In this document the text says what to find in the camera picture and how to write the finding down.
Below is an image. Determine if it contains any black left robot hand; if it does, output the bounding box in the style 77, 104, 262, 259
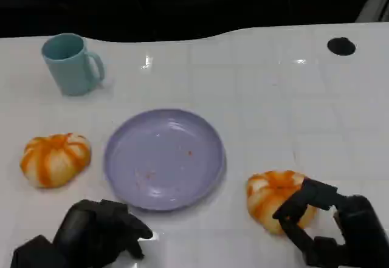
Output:
53, 199, 154, 268

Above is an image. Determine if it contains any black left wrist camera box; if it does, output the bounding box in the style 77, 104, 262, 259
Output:
10, 235, 67, 268

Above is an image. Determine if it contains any pale green mug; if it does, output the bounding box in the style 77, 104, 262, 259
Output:
41, 33, 106, 97

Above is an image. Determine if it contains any orange and white bread roll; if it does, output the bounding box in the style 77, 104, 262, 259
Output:
19, 132, 92, 189
246, 170, 318, 236

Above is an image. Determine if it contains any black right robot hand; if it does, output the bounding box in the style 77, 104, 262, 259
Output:
272, 178, 389, 268

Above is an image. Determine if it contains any black round table grommet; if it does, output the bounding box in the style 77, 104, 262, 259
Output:
327, 36, 357, 57

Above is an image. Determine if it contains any lilac plate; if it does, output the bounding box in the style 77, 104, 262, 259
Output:
104, 108, 227, 212

